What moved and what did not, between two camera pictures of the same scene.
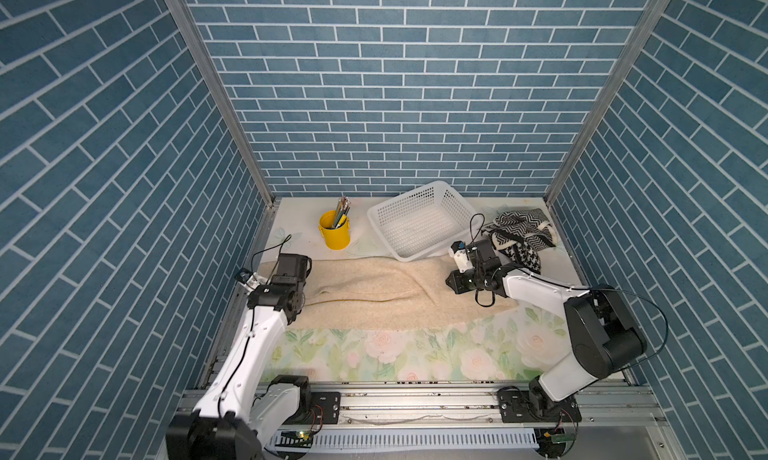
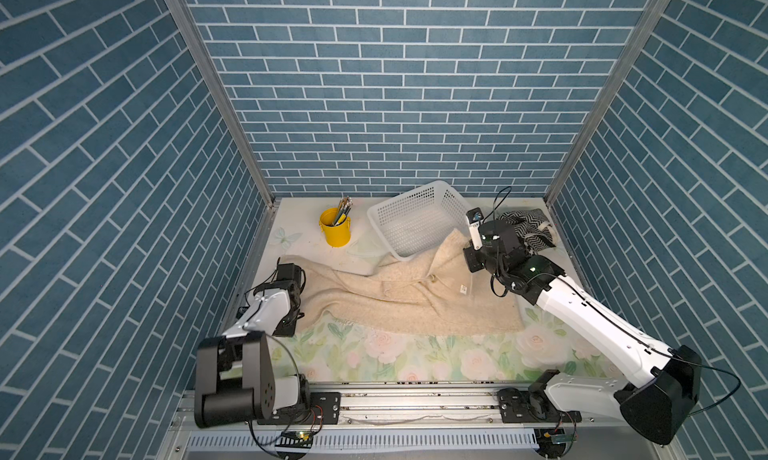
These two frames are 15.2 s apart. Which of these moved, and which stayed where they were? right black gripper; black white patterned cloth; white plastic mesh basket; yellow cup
Moved: right black gripper
Stayed: yellow cup; white plastic mesh basket; black white patterned cloth
